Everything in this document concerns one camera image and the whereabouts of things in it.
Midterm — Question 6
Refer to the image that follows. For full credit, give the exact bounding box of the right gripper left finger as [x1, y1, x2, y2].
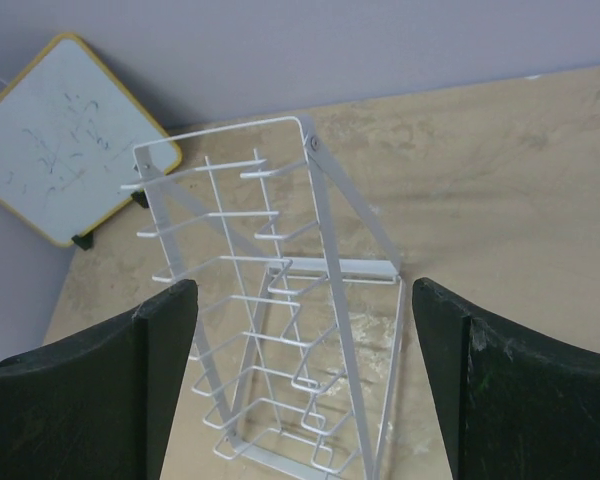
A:
[0, 280, 198, 479]

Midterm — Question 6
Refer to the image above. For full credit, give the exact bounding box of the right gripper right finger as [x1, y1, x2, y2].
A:
[412, 278, 600, 479]

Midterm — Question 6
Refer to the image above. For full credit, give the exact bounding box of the white wire dish rack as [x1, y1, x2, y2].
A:
[130, 115, 405, 479]

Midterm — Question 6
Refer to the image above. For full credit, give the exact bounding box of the yellow framed whiteboard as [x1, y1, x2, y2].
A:
[0, 33, 182, 250]

